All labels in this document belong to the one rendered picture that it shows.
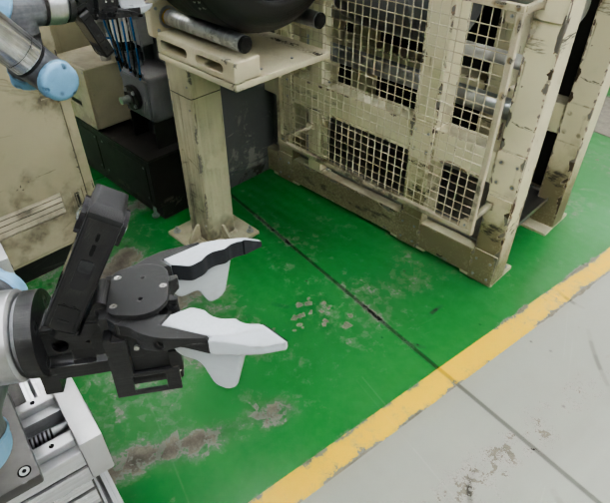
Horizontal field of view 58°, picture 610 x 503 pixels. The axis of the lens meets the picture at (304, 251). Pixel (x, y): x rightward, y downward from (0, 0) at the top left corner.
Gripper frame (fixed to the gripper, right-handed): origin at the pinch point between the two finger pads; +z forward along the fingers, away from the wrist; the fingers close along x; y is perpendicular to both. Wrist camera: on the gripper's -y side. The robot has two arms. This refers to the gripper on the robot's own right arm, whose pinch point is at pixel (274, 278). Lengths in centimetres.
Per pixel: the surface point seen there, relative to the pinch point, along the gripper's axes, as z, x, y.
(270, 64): 17, -121, 10
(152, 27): -15, -135, 0
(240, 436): -5, -68, 98
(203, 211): -8, -154, 69
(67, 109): -48, -156, 27
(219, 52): 3, -116, 4
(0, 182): -71, -142, 45
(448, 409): 56, -65, 98
